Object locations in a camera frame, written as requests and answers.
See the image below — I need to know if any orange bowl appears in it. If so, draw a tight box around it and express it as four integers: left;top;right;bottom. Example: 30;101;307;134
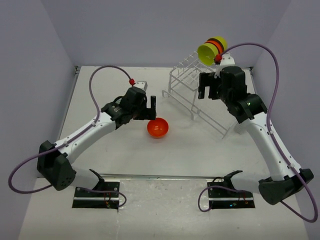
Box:
205;38;222;54
146;117;169;139

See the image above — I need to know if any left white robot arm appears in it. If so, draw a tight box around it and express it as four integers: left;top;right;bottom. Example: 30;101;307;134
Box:
37;86;157;197

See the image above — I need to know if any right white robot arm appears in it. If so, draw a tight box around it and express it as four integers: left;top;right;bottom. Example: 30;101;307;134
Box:
198;66;314;205

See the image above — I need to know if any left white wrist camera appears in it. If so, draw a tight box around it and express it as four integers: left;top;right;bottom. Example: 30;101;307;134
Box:
133;81;148;92

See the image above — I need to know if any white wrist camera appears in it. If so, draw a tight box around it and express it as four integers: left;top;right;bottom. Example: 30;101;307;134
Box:
133;81;148;92
216;52;235;72

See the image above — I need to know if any white wire dish rack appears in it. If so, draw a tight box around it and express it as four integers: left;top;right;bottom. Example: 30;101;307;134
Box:
161;51;245;139

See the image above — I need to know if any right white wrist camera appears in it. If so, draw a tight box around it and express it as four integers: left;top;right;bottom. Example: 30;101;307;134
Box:
216;52;235;72

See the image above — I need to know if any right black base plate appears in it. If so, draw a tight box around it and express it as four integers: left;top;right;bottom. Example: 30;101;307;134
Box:
207;187;256;210

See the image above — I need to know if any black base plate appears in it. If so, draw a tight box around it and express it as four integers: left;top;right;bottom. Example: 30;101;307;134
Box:
72;187;120;210
207;187;256;210

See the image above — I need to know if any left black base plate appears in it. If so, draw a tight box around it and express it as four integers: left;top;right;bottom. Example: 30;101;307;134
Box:
72;187;120;210

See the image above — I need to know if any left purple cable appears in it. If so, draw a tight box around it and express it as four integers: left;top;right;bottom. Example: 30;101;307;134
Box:
8;65;136;208

